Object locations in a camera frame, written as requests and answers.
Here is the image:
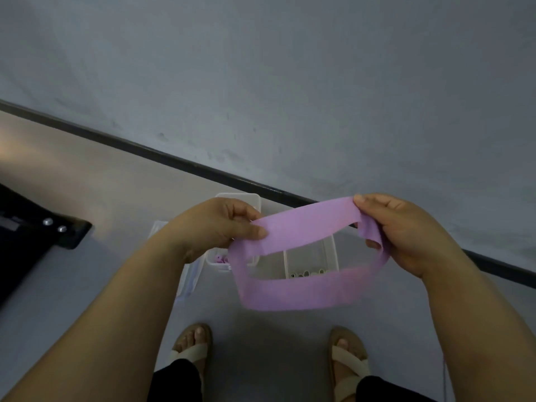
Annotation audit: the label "person's left hand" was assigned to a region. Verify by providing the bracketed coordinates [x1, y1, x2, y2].
[167, 198, 269, 264]

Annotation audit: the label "person's right hand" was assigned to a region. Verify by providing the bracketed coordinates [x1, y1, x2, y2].
[353, 193, 461, 281]

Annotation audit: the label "purple paper strip loop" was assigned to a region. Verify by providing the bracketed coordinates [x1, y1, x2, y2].
[228, 196, 393, 311]

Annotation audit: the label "person's right forearm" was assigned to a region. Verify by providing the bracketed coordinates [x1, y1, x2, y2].
[420, 246, 536, 402]

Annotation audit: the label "person's left forearm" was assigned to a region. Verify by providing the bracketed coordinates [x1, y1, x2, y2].
[0, 224, 192, 402]

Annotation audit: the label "narrow clear plastic box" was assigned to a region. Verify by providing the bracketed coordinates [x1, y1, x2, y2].
[205, 192, 263, 273]

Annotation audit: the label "wide clear plastic box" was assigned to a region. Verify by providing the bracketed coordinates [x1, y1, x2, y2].
[284, 233, 339, 282]

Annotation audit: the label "small white rings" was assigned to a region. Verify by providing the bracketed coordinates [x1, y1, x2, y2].
[289, 269, 326, 281]

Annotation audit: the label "clear plastic box lid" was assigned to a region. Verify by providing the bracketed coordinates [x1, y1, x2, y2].
[147, 219, 207, 300]

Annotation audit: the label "black skirting board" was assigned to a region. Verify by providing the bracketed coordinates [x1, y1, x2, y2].
[0, 99, 536, 290]

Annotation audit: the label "person's right foot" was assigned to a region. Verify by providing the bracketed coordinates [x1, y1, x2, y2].
[333, 337, 364, 387]

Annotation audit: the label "person's foot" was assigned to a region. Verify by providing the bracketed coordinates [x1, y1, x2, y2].
[333, 337, 364, 387]
[174, 324, 209, 365]

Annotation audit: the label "person's left foot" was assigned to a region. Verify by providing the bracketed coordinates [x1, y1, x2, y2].
[174, 324, 209, 365]

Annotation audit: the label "beige right sandal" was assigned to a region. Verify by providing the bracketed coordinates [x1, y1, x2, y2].
[328, 326, 372, 402]

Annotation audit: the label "beige sandal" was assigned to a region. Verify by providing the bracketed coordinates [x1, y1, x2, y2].
[168, 323, 213, 383]
[328, 326, 372, 402]

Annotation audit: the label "beige left sandal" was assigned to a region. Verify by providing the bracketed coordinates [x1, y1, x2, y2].
[168, 323, 213, 383]

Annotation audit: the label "black trousers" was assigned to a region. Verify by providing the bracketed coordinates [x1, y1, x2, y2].
[147, 358, 437, 402]

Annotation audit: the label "black metal stand base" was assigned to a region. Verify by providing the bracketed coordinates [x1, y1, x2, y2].
[0, 182, 93, 307]

